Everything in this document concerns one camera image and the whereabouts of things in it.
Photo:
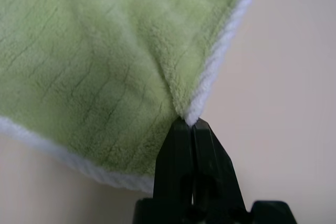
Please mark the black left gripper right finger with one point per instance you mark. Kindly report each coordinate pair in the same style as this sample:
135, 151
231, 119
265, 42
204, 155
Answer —
212, 166

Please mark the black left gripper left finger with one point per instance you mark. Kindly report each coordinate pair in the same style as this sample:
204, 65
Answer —
176, 161

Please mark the green towel with white trim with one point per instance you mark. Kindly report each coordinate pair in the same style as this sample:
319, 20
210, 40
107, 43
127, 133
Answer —
78, 51

